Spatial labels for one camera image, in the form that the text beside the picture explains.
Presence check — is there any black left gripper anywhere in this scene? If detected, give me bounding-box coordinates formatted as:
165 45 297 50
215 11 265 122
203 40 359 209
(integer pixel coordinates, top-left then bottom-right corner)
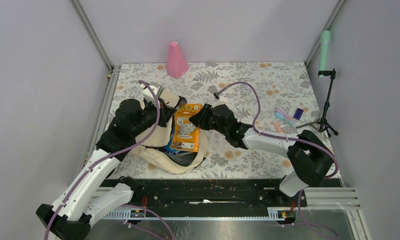
132 97 177 137

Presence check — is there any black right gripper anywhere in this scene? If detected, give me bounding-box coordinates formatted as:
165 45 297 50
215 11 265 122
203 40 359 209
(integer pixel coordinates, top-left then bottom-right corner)
189 103 228 136

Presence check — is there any orange paperback book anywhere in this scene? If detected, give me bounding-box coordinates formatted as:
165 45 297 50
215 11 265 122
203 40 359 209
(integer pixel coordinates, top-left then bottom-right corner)
170 103 202 152

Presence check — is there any dark blue treehouse book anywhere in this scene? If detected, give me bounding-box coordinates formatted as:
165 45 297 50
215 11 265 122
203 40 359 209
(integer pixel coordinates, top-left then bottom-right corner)
163 145 186 155

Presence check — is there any beige canvas backpack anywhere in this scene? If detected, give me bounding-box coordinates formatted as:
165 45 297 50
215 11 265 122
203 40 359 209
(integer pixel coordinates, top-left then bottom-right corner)
105 89 209 175

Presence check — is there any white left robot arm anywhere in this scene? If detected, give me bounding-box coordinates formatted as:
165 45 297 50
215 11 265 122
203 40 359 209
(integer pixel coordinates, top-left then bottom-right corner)
36 96 187 240

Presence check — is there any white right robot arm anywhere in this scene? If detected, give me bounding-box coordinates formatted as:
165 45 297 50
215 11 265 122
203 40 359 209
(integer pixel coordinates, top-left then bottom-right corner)
189 104 334 206

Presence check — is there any pink cone block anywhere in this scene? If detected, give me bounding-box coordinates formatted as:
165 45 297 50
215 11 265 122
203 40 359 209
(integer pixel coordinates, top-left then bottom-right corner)
166 41 189 79

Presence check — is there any yellow highlighter pen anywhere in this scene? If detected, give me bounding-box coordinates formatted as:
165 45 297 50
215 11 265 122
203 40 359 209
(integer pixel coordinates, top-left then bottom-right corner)
272 121 283 134

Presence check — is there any pink highlighter pen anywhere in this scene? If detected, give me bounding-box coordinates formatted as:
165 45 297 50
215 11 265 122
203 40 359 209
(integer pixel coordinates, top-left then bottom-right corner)
275 108 297 123

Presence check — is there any light blue highlighter pen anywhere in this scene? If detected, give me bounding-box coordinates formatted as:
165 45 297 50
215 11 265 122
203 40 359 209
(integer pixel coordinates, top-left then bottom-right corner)
274 112 297 129

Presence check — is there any purple toy brick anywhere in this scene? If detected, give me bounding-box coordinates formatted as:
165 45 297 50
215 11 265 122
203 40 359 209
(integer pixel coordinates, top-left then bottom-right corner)
293 108 304 120

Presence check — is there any black tripod stand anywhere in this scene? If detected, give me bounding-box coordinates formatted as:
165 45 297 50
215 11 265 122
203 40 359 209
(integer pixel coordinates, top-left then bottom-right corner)
296 68 339 138

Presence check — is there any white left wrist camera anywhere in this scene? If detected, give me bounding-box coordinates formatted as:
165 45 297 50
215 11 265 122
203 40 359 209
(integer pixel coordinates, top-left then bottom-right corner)
140 82 164 106

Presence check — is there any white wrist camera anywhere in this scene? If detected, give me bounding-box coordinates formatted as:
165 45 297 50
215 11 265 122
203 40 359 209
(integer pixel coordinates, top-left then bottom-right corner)
212 92 228 108
140 82 164 106

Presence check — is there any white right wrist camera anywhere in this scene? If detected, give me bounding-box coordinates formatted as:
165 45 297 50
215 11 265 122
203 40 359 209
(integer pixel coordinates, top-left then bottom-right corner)
212 92 228 108

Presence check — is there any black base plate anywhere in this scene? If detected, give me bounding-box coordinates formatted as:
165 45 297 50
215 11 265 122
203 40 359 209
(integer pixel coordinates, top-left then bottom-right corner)
111 178 308 209

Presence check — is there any aluminium cable duct rail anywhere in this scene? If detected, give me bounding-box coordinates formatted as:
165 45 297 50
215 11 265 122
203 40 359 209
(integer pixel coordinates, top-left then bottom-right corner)
102 207 296 221

